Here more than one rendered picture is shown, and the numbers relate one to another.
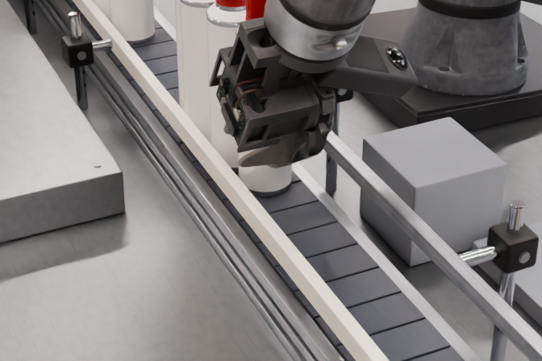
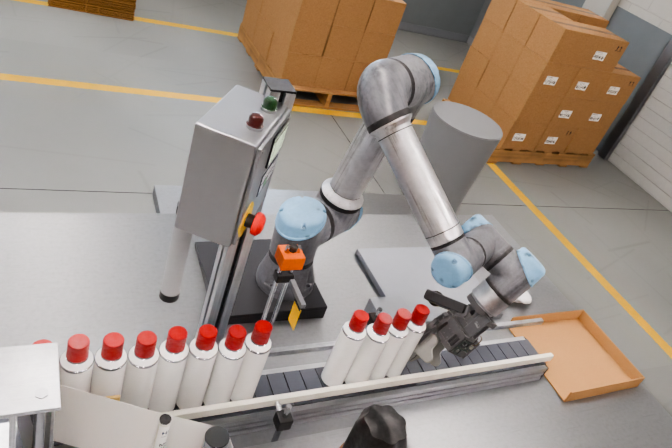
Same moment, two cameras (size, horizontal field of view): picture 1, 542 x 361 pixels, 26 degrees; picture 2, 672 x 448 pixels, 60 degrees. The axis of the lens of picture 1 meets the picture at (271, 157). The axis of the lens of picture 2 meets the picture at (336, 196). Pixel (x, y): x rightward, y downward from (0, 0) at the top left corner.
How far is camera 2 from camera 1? 1.70 m
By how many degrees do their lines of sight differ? 81
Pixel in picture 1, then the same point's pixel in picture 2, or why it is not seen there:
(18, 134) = not seen: outside the picture
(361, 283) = (448, 358)
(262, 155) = (436, 356)
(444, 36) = (308, 275)
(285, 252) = (459, 370)
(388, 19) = not seen: hidden behind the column
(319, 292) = (478, 367)
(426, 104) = (320, 302)
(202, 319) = (442, 417)
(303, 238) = (426, 367)
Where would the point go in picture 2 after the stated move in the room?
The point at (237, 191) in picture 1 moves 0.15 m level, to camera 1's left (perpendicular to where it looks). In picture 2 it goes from (424, 376) to (430, 434)
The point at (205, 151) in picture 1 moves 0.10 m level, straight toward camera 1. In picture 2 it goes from (395, 380) to (437, 388)
